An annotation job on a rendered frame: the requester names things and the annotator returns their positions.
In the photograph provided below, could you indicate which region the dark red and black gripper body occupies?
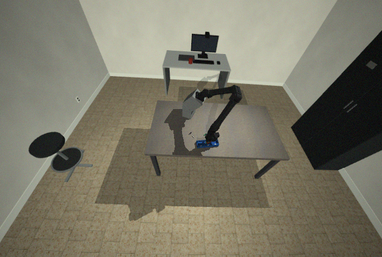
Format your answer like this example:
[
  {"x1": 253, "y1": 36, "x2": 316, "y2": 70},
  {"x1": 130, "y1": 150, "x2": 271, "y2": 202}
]
[{"x1": 205, "y1": 134, "x2": 212, "y2": 142}]

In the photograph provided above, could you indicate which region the blue three-compartment bin rack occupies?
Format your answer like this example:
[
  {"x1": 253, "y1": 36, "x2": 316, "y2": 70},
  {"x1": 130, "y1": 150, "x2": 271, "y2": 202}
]
[{"x1": 196, "y1": 139, "x2": 219, "y2": 148}]

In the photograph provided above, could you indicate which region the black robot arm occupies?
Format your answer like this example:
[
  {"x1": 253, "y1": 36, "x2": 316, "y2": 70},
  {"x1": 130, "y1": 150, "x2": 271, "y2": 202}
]
[{"x1": 196, "y1": 85, "x2": 242, "y2": 142}]

